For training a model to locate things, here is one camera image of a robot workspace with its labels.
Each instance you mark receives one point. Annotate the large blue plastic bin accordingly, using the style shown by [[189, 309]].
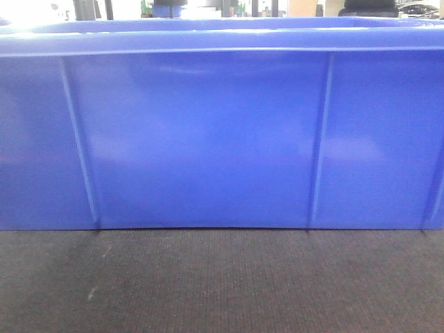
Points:
[[311, 123]]

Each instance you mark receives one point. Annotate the dark conveyor belt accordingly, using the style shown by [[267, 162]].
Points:
[[222, 281]]

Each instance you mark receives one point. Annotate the black office chair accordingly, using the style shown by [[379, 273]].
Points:
[[369, 8]]

